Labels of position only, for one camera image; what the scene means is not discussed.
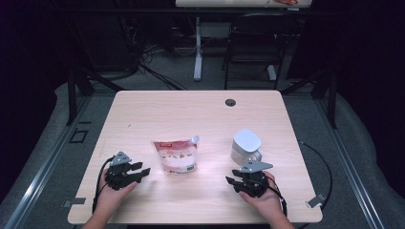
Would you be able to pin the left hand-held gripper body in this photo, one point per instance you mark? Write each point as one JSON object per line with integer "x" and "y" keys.
{"x": 119, "y": 176}

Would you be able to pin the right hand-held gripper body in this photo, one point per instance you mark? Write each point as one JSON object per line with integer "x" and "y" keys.
{"x": 254, "y": 184}

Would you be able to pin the white and pink spouted pouch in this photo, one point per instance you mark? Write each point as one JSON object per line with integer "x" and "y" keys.
{"x": 176, "y": 157}

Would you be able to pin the person's left hand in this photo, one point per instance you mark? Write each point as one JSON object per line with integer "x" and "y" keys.
{"x": 110, "y": 197}

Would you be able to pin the person's right hand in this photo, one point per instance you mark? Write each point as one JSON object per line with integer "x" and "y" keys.
{"x": 269, "y": 203}

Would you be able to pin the grey tape piece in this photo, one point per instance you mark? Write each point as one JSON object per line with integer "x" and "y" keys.
{"x": 74, "y": 202}

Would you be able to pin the black table grommet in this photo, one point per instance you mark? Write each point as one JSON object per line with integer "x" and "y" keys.
{"x": 230, "y": 102}

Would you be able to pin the black metal stand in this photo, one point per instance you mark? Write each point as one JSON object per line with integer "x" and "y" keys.
{"x": 332, "y": 98}
{"x": 72, "y": 95}

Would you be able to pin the white desk foot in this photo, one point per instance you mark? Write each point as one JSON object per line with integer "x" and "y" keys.
{"x": 271, "y": 73}

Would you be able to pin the white desk leg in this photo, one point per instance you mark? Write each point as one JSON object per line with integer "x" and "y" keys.
{"x": 198, "y": 60}

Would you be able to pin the black folding chair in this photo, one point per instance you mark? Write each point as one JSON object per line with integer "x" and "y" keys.
{"x": 259, "y": 35}

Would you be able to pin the pale background desk top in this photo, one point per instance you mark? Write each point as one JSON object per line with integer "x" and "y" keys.
{"x": 223, "y": 3}

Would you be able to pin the orange object on background desk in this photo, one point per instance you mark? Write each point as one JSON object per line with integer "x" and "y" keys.
{"x": 286, "y": 2}

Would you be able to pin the black floor outlet frame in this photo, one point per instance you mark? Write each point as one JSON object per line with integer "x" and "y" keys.
{"x": 70, "y": 136}

